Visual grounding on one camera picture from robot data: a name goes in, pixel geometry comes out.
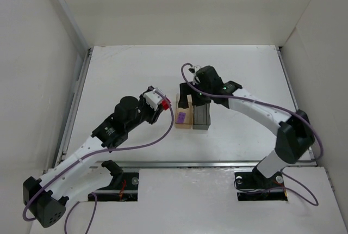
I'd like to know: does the red lego brick assembly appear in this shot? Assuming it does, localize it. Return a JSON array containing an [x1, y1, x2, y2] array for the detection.
[[161, 98, 171, 110]]

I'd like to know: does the purple lego brick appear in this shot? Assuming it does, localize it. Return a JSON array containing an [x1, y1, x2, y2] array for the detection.
[[176, 112, 186, 124]]

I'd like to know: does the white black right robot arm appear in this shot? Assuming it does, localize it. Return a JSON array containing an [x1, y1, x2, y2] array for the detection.
[[178, 63, 315, 191]]

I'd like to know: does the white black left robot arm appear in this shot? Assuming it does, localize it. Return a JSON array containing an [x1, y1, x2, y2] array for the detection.
[[23, 88, 170, 228]]

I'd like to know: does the wooden tray container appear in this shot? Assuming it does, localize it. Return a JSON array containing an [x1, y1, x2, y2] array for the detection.
[[174, 93, 193, 130]]

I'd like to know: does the grey plastic container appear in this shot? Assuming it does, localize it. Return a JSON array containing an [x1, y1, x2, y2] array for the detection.
[[192, 103, 211, 131]]

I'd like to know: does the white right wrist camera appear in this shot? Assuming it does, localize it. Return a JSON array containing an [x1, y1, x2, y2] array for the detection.
[[189, 65, 202, 75]]

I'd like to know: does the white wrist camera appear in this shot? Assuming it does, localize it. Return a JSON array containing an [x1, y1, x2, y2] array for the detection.
[[143, 88, 166, 110], [189, 65, 202, 75]]

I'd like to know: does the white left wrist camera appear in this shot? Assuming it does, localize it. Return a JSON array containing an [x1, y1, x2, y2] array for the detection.
[[143, 88, 166, 110]]

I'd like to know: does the aluminium rail left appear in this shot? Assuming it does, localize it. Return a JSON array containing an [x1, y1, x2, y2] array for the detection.
[[51, 47, 93, 168]]

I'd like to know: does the aluminium rail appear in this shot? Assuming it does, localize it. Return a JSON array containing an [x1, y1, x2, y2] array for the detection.
[[51, 47, 93, 168], [276, 46, 317, 166], [55, 159, 318, 169]]

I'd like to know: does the aluminium rail right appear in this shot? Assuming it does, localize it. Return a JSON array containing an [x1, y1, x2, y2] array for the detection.
[[276, 46, 317, 166]]

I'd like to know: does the aluminium rail front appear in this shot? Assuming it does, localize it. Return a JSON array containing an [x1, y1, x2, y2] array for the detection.
[[55, 159, 318, 169]]

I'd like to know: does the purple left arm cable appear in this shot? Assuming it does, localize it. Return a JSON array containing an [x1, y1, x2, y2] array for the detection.
[[23, 91, 175, 234]]

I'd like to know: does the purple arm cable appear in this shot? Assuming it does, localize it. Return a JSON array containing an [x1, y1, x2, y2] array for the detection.
[[23, 91, 175, 234], [181, 63, 323, 207]]

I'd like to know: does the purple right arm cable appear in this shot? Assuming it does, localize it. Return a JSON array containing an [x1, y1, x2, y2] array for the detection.
[[181, 63, 323, 207]]

